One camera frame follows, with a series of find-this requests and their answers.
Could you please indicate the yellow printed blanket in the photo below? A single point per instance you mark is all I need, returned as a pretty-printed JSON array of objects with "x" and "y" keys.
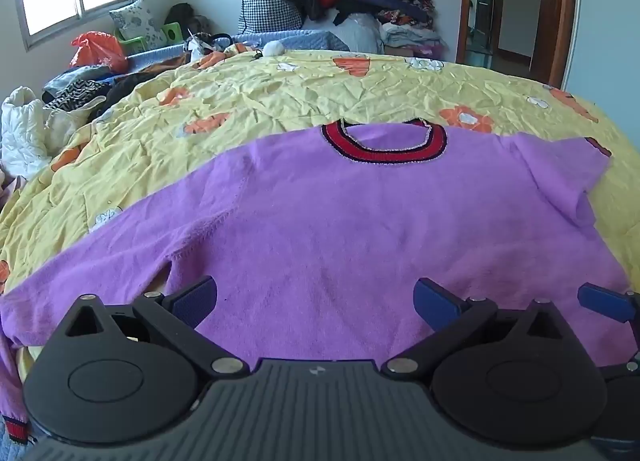
[{"x": 280, "y": 91}]

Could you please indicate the floral pillow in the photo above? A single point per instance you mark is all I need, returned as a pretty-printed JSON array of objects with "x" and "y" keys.
[{"x": 136, "y": 21}]

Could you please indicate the white plush ball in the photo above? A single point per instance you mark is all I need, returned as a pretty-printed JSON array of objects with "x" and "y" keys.
[{"x": 274, "y": 47}]

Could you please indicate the dark cloth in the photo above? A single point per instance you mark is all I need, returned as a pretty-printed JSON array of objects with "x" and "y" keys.
[{"x": 122, "y": 88}]

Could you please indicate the wooden door frame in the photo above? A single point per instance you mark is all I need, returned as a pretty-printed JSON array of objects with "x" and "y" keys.
[{"x": 562, "y": 6}]

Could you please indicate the white wardrobe with flower stickers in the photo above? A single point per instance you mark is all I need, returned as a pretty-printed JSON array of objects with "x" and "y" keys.
[{"x": 607, "y": 16}]

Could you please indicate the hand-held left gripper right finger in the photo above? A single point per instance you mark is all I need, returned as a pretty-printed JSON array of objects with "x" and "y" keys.
[{"x": 436, "y": 303}]

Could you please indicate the purple sweater with red trim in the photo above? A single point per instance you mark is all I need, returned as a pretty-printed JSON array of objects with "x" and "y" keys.
[{"x": 320, "y": 221}]

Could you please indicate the orange plastic bag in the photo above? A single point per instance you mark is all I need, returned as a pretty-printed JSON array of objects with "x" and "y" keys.
[{"x": 97, "y": 52}]

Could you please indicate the black white checkered bag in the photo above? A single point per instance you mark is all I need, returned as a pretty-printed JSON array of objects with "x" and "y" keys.
[{"x": 265, "y": 6}]

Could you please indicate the black white zigzag cloth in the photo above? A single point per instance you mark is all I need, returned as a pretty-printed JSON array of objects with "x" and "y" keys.
[{"x": 75, "y": 91}]

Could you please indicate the white quilted jacket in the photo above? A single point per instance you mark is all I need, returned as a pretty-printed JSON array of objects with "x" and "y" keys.
[{"x": 22, "y": 131}]

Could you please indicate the green plastic stool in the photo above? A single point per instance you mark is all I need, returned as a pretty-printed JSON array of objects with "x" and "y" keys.
[{"x": 171, "y": 32}]

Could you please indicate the black backpack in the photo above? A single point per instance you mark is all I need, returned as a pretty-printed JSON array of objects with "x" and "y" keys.
[{"x": 185, "y": 16}]

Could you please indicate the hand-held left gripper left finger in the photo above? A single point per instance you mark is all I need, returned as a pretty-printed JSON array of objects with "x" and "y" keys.
[{"x": 197, "y": 300}]

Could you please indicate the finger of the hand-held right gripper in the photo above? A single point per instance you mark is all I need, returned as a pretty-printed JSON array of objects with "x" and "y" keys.
[{"x": 600, "y": 302}]

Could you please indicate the blue quilted bedcover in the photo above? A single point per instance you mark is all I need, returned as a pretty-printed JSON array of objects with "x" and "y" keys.
[{"x": 300, "y": 38}]

